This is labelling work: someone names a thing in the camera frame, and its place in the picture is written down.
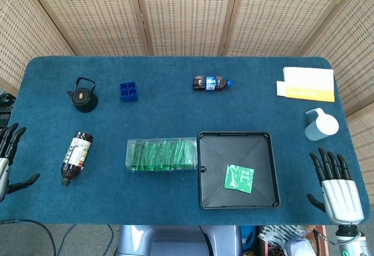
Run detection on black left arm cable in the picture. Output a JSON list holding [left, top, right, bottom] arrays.
[[0, 219, 58, 256]]

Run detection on black-and-white striped cloth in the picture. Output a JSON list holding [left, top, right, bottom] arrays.
[[258, 225, 310, 243]]

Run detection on bamboo folding screen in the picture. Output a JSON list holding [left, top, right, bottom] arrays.
[[0, 0, 374, 192]]

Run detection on blue-grey robot torso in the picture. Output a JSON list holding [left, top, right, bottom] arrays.
[[116, 224, 243, 256]]

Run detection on green tea packets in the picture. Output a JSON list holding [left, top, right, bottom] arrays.
[[130, 139, 198, 171]]

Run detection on blue floor cable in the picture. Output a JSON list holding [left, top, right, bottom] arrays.
[[57, 224, 77, 256]]

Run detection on black equipment beside table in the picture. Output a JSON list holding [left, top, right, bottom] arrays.
[[0, 92, 16, 130]]

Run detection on blue carpet table mat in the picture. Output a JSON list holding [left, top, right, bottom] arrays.
[[0, 56, 370, 226]]

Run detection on cola bottle with blue cap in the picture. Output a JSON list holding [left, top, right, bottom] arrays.
[[192, 75, 234, 91]]

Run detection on white plastic measuring jug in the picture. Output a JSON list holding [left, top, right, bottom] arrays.
[[304, 108, 340, 141]]

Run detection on green sachet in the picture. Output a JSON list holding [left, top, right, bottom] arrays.
[[223, 164, 255, 194]]

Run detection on white and yellow box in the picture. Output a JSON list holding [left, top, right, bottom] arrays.
[[276, 67, 336, 103]]

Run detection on brown tea bottle printed label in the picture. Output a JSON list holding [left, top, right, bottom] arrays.
[[60, 131, 95, 186]]

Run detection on black teapot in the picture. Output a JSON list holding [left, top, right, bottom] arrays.
[[67, 77, 99, 114]]

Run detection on blue four-cell box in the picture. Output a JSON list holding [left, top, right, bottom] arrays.
[[119, 81, 139, 102]]

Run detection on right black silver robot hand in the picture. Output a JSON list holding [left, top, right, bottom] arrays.
[[306, 147, 365, 225]]

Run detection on black plastic tray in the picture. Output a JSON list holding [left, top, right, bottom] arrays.
[[198, 131, 281, 210]]

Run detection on white device on floor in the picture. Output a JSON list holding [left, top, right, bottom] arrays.
[[285, 237, 318, 256]]

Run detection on clear box of green sachets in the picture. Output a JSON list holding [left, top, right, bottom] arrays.
[[126, 136, 200, 174]]

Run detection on red-brown box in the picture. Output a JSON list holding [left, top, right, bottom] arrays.
[[257, 237, 290, 256]]

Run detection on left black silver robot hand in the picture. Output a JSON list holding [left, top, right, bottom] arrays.
[[0, 122, 41, 204]]

